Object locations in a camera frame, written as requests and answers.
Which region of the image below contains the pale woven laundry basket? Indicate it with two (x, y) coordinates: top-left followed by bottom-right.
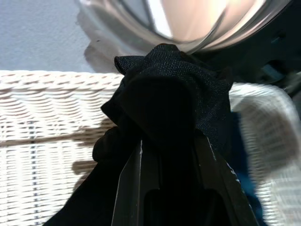
(0, 70), (301, 226)

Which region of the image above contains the round glass washing machine door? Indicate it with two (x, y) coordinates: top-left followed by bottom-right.
(75, 0), (290, 56)

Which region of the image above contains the grey washing machine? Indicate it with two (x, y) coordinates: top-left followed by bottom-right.
(206, 0), (301, 98)

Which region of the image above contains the black cloth garment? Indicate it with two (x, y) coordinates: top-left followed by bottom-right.
(46, 43), (238, 226)

